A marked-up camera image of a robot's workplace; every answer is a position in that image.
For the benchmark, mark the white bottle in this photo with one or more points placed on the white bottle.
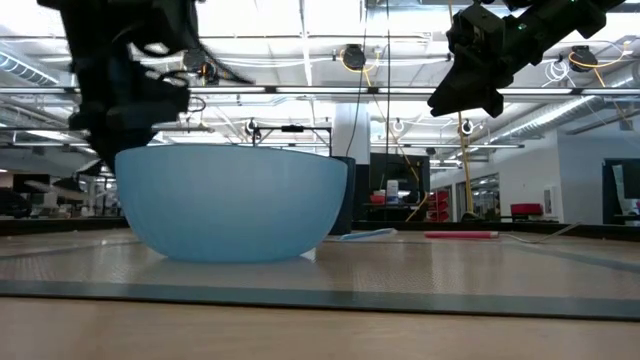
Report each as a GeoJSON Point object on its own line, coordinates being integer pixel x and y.
{"type": "Point", "coordinates": [392, 192]}

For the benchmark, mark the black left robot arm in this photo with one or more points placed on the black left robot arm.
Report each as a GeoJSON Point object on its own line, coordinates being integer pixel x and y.
{"type": "Point", "coordinates": [100, 30]}

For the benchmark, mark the black cabinet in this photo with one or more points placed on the black cabinet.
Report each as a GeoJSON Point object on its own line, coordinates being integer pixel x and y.
{"type": "Point", "coordinates": [400, 170]}

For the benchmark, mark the black metal stand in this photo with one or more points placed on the black metal stand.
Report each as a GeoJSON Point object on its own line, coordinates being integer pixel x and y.
{"type": "Point", "coordinates": [292, 128]}

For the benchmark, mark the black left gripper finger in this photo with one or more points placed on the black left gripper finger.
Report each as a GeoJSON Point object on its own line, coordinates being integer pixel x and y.
{"type": "Point", "coordinates": [107, 155]}

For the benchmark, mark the red storage bins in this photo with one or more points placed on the red storage bins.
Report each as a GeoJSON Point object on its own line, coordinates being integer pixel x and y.
{"type": "Point", "coordinates": [439, 205]}

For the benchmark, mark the dark monitor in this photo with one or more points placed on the dark monitor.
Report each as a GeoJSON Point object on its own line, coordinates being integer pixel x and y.
{"type": "Point", "coordinates": [622, 190]}

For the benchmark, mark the red box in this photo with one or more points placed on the red box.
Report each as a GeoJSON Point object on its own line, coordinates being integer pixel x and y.
{"type": "Point", "coordinates": [526, 209]}

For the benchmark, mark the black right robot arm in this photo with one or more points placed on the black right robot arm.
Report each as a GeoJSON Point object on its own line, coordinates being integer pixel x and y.
{"type": "Point", "coordinates": [575, 20]}

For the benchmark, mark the blue plastic bowl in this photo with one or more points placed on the blue plastic bowl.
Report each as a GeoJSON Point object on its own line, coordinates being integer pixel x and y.
{"type": "Point", "coordinates": [230, 205]}

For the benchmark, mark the blue straw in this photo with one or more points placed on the blue straw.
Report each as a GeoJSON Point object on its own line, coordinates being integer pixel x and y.
{"type": "Point", "coordinates": [370, 234]}

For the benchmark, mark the clear mat with grey border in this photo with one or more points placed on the clear mat with grey border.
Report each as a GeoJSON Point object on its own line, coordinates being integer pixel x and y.
{"type": "Point", "coordinates": [400, 270]}

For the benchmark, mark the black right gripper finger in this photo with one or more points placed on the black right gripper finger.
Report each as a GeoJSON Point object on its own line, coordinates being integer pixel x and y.
{"type": "Point", "coordinates": [465, 87]}

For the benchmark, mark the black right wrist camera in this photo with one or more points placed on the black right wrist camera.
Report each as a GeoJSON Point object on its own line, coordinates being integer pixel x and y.
{"type": "Point", "coordinates": [475, 27]}

